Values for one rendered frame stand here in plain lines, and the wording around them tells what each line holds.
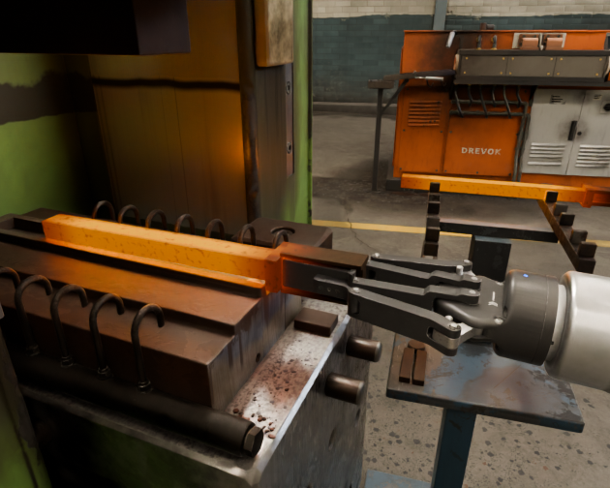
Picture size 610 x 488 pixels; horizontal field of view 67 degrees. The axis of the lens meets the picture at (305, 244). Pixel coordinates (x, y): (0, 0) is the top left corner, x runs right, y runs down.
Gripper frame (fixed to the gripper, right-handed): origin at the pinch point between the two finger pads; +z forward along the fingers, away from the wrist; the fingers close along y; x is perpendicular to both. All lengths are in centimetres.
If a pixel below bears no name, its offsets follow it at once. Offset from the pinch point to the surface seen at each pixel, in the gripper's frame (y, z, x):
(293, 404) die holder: -7.5, -0.5, -10.0
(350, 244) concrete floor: 222, 59, -103
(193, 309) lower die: -7.0, 10.2, -2.7
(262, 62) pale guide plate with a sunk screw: 24.8, 18.4, 17.2
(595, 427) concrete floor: 109, -64, -100
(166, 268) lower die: -2.6, 16.5, -1.9
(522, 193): 56, -20, -6
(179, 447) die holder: -15.5, 6.4, -10.2
